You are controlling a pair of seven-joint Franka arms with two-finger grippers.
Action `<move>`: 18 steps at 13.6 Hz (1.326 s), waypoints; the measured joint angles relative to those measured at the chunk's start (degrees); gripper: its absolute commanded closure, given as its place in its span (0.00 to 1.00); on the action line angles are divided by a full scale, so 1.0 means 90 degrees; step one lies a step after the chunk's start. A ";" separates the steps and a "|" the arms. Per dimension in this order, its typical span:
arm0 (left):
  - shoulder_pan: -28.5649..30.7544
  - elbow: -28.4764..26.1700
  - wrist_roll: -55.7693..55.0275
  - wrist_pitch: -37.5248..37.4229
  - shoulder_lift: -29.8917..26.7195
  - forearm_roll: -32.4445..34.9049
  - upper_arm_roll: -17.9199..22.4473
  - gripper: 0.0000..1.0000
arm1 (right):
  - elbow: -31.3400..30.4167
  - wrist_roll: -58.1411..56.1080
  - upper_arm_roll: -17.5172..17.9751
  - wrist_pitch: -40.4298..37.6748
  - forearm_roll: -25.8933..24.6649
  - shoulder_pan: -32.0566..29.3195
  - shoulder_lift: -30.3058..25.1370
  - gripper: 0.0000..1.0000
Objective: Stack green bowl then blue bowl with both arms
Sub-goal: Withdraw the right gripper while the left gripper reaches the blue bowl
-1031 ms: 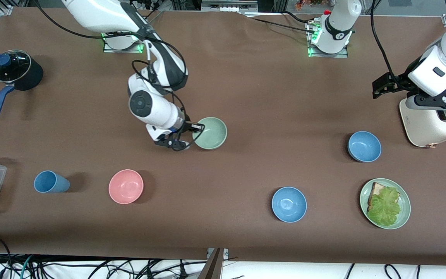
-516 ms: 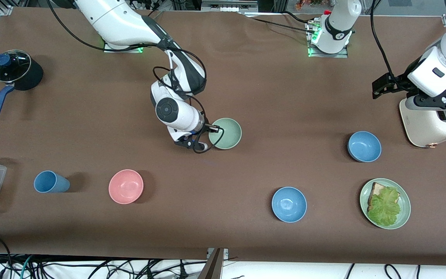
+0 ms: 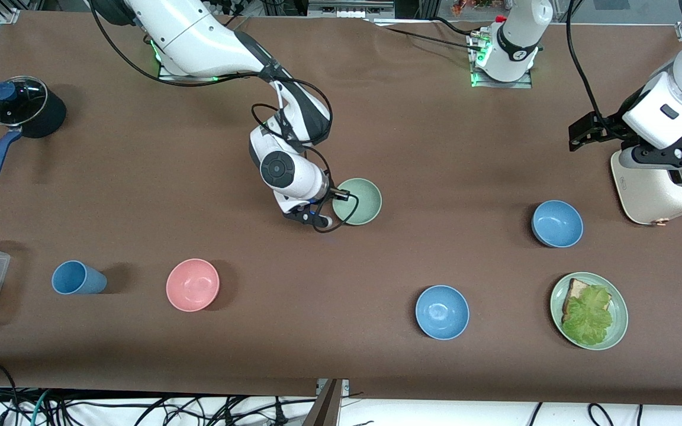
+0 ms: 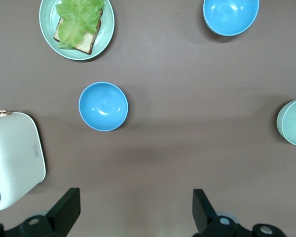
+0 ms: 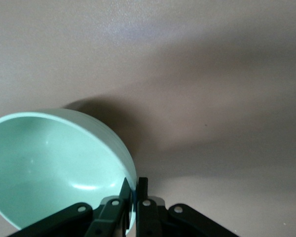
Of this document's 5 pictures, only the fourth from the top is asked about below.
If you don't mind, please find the green lettuce leaf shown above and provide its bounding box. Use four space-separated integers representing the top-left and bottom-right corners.
54 0 106 50

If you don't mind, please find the green plate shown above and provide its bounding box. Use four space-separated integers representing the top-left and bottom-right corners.
38 0 115 61

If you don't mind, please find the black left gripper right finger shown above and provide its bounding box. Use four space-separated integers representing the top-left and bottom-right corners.
192 189 288 237

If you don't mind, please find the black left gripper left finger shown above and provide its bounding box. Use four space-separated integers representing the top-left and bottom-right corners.
0 188 81 237

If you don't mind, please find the blue bowl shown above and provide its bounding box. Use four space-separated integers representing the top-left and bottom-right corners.
78 81 129 132
203 0 260 37

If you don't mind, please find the green bowl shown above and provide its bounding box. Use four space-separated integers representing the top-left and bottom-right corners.
276 97 296 146

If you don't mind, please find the brown table cover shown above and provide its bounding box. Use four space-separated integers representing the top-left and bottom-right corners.
0 0 296 237

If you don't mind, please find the bread slice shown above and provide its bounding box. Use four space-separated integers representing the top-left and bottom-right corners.
53 8 104 55

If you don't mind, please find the cream white toaster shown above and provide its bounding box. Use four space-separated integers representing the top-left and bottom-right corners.
0 110 47 213

